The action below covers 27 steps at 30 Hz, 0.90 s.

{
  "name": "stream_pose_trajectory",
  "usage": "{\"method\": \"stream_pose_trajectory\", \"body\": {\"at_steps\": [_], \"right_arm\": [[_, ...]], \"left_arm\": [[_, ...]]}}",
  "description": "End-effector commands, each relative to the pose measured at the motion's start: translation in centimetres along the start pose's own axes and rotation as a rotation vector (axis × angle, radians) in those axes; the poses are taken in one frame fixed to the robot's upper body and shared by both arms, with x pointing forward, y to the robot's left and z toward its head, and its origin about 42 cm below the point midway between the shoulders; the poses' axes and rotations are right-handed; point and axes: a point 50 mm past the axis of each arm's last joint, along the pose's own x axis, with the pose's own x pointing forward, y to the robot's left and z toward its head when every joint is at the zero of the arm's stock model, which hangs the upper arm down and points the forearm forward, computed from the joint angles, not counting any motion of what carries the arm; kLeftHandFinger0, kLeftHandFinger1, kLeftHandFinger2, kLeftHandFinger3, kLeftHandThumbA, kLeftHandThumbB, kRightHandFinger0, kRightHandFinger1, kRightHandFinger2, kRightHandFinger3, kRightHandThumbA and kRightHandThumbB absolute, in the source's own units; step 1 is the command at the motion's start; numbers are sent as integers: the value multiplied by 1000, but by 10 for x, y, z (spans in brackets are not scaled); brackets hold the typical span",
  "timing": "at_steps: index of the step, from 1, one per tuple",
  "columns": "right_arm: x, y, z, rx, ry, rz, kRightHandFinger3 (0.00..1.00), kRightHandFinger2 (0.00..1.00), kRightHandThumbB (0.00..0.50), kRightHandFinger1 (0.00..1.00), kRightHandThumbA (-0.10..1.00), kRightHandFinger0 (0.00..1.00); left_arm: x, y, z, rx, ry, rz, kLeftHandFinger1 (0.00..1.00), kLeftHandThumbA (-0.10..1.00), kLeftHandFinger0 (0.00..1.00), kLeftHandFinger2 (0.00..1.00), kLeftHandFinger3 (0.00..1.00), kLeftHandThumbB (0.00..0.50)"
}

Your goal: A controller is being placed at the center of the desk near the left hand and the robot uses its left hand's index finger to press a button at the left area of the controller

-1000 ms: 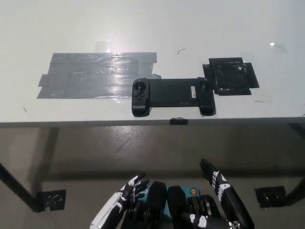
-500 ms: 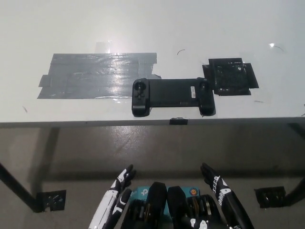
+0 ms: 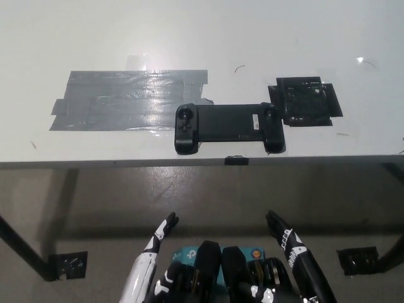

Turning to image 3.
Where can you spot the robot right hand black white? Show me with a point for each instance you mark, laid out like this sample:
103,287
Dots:
306,271

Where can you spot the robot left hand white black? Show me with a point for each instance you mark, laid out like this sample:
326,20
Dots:
142,271

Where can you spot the black mobile game controller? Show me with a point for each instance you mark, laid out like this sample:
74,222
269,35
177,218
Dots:
227,121

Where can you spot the black table leg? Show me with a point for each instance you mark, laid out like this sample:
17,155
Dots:
391,257
22,244

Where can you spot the black tape square patch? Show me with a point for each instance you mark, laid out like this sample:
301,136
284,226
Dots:
304,101

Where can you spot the grey duct tape patch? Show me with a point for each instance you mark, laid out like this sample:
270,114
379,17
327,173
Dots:
126,101

